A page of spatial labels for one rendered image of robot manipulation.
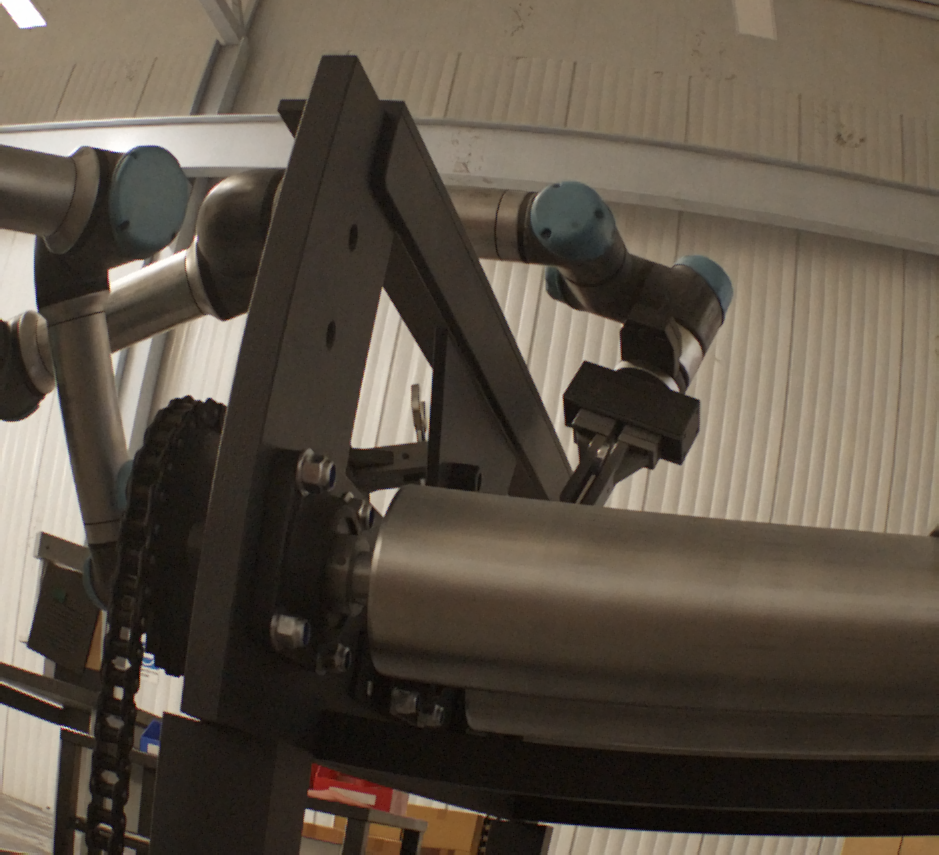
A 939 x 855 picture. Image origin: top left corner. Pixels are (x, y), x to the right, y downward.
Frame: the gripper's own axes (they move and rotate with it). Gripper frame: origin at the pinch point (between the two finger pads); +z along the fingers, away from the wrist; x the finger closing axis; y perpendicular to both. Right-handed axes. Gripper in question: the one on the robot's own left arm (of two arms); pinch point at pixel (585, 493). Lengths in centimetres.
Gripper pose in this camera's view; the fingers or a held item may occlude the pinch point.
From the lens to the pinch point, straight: 158.1
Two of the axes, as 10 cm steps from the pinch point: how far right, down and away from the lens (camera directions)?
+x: -8.8, -3.0, 3.7
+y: 1.0, 6.4, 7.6
